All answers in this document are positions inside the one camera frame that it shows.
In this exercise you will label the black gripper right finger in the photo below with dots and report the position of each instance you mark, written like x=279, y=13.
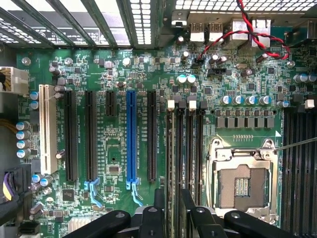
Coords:
x=203, y=223

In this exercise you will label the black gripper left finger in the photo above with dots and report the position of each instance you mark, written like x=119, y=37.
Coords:
x=151, y=223

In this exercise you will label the black-latch RAM slot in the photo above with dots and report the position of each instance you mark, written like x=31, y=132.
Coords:
x=180, y=148
x=201, y=148
x=286, y=173
x=313, y=173
x=295, y=173

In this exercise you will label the white-latch RAM slot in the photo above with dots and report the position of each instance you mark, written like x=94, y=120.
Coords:
x=170, y=148
x=191, y=148
x=305, y=173

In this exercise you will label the silver CPU socket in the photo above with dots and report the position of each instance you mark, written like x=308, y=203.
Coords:
x=244, y=183

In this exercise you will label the small silver finned heatsink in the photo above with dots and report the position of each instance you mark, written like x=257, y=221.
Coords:
x=77, y=225

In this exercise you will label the green motherboard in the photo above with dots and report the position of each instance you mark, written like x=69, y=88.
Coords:
x=119, y=148

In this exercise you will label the long black expansion slot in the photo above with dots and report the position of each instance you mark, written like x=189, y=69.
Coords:
x=152, y=136
x=71, y=136
x=91, y=136

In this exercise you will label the blue expansion slot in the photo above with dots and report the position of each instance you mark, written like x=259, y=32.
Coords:
x=131, y=136

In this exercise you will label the thin metal locking lever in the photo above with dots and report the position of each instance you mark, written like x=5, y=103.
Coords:
x=297, y=144

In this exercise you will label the silver blue capacitor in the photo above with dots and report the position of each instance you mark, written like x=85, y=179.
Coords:
x=265, y=100
x=181, y=79
x=238, y=100
x=191, y=79
x=251, y=100
x=226, y=100

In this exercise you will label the short black expansion slot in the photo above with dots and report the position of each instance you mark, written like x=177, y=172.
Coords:
x=110, y=104

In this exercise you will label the white PCI expansion slot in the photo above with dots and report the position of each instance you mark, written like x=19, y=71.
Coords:
x=48, y=129

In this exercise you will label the silver USB port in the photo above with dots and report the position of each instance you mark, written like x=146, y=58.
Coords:
x=197, y=32
x=216, y=32

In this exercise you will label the white power connector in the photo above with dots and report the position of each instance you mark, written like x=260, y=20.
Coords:
x=17, y=79

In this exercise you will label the silver ethernet port block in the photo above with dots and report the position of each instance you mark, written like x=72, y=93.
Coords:
x=261, y=32
x=239, y=29

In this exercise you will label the grey metal PC case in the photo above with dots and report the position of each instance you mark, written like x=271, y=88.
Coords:
x=161, y=24

